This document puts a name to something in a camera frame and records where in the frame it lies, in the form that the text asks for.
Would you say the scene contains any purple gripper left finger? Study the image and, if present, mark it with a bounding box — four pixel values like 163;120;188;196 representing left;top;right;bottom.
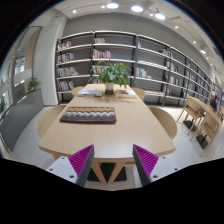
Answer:
69;145;94;187

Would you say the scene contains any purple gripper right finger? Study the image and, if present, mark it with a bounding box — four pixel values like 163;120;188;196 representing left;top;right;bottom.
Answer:
132;144;159;186

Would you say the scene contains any zigzag patterned towel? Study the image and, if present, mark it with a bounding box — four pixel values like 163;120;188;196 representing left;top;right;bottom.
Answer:
60;107;116;124

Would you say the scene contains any wooden chair near right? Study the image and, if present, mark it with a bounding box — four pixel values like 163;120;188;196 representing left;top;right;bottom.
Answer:
149;106;177;139

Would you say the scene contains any long wooden table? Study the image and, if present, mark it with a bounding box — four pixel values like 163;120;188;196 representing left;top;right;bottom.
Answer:
39;95;175;184

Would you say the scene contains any wooden chair near left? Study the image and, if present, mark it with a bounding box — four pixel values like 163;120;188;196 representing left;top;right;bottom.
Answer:
37;105;66;138

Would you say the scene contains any open book left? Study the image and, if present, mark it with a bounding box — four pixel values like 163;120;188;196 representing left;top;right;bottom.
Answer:
77;88;103;97

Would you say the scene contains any wooden chair far right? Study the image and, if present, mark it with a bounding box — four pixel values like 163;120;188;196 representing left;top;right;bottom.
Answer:
133;87;145;100

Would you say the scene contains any wooden chair far left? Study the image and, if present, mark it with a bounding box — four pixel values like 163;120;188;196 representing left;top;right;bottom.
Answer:
71;86;84;97

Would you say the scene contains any book stack right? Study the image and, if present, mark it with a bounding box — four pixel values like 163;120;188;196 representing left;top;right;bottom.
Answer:
115;90;137;99

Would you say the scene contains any wooden side chair back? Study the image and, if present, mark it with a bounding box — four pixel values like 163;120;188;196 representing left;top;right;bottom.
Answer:
183;96;205;132

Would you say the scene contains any wooden side chair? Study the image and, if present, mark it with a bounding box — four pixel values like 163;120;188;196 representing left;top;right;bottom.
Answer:
183;96;205;132
190;112;223;158

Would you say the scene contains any wooden side chair front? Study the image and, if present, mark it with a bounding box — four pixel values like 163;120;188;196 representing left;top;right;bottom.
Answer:
190;112;223;158

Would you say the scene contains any grey low partition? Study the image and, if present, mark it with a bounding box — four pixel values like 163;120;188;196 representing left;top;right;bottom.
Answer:
0;89;44;150

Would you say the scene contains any wooden side table right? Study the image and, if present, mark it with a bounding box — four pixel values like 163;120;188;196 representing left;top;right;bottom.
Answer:
187;96;221;122

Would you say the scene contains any large grey bookshelf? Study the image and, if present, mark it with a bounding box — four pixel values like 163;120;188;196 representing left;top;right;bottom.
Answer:
55;30;224;107

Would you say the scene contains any small plant on left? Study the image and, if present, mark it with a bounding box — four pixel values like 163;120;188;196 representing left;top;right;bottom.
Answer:
28;78;40;92

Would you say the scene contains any potted green plant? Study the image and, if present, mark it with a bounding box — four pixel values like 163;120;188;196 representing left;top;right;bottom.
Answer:
89;60;130;95

